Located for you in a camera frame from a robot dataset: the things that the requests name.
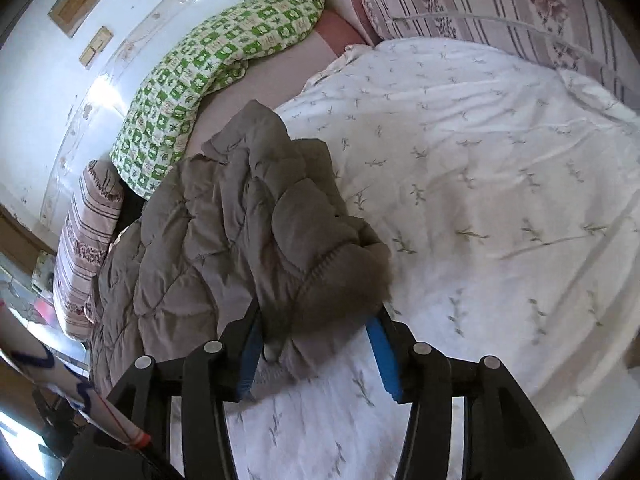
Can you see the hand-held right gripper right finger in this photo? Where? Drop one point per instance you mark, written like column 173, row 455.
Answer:
column 382, row 360

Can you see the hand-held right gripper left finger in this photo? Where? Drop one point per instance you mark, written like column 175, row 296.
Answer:
column 252, row 360

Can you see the grey quilted puffer jacket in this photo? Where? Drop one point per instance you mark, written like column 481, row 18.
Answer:
column 240, row 240

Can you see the white leaf-print duvet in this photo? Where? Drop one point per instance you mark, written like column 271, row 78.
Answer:
column 475, row 185

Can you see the striped floral pillow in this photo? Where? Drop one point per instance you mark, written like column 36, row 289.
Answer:
column 82, row 255

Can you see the green checked quilt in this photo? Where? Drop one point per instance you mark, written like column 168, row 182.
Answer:
column 200, row 80

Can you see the pink bed sheet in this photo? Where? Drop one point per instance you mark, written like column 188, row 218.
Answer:
column 300, row 65

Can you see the striped floral zippered cushion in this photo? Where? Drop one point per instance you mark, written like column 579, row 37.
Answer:
column 475, row 0

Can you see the beige wall switch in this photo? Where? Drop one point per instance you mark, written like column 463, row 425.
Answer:
column 96, row 46

